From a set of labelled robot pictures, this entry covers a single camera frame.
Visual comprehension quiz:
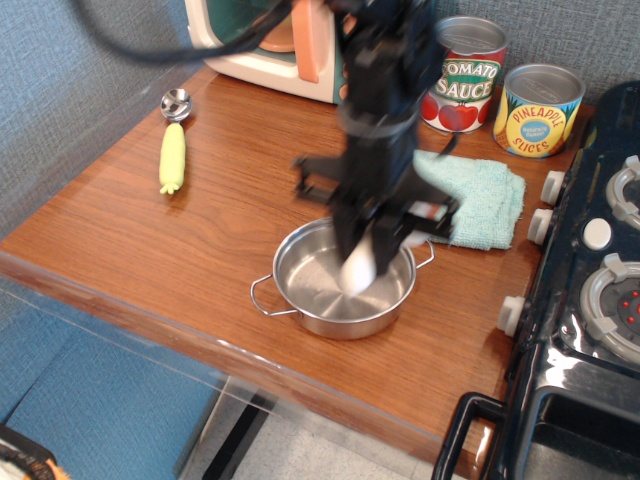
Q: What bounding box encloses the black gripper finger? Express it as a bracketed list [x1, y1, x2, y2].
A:
[330, 199, 375, 260]
[372, 215, 414, 276]

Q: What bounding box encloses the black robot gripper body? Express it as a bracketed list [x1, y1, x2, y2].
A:
[293, 112, 459, 238]

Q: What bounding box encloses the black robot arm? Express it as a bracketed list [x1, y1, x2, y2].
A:
[295, 1, 460, 275]

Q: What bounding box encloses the stainless steel pot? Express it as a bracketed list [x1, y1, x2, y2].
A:
[250, 218, 435, 340]

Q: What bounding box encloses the light teal folded cloth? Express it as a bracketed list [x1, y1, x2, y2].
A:
[408, 150, 526, 251]

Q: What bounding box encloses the tomato sauce can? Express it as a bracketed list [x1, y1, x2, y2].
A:
[421, 16, 508, 133]

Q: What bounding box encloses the teal toy microwave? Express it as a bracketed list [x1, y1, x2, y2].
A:
[185, 0, 347, 104]

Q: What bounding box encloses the white stove knob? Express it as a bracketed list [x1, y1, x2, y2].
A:
[540, 170, 565, 206]
[527, 209, 553, 245]
[497, 296, 525, 337]

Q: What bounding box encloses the pineapple slices can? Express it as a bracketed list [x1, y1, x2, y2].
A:
[493, 64, 586, 159]

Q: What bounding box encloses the black toy stove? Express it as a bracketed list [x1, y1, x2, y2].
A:
[433, 81, 639, 479]

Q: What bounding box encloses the orange black object at corner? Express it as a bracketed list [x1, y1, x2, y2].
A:
[1, 425, 70, 480]

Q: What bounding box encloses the black braided cable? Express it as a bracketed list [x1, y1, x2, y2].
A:
[69, 0, 296, 64]

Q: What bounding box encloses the spoon with yellow-green handle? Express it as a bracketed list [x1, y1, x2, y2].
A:
[159, 88, 192, 195]

